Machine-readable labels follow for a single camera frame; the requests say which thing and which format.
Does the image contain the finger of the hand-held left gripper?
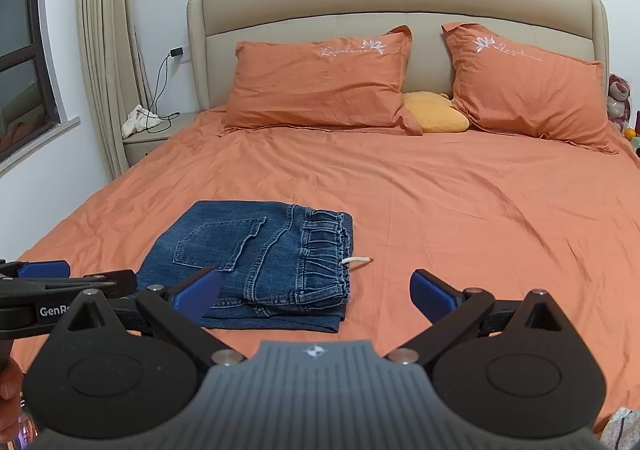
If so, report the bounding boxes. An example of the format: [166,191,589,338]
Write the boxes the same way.
[0,257,72,283]
[35,269,139,301]

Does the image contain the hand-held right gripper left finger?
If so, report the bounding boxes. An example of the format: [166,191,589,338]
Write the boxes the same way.
[50,266,247,367]

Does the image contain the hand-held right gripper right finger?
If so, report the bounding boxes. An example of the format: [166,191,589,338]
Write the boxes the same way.
[384,269,581,367]

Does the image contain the blue denim pants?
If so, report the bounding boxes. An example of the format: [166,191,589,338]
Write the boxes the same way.
[134,200,374,333]

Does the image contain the person's left hand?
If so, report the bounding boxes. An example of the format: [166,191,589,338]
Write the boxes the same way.
[0,362,25,438]

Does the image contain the orange bed sheet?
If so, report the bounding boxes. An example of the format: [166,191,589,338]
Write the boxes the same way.
[10,107,640,431]

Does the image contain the beige nightstand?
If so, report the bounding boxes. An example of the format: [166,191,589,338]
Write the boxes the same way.
[122,110,201,168]

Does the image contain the white crumpled cloth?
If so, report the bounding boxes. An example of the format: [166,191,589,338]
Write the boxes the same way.
[121,104,163,138]

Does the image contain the yellow cushion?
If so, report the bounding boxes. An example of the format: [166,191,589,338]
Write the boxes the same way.
[404,91,471,134]

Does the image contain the dark framed window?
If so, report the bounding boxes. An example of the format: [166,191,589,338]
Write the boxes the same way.
[0,0,82,175]

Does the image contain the beige curtain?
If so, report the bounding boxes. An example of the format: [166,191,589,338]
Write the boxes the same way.
[75,0,153,181]

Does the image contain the orange pillow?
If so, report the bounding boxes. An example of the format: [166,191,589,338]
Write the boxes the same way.
[441,22,613,153]
[220,24,423,137]

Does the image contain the patterned cloth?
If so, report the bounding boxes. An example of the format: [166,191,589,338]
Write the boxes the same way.
[597,406,640,450]

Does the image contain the pink plush toy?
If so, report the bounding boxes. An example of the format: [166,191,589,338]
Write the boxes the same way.
[606,74,634,123]

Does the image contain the beige upholstered bed headboard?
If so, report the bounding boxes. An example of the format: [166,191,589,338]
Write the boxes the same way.
[186,0,610,113]

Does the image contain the black charging cable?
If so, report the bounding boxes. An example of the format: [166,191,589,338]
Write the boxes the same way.
[146,54,182,124]

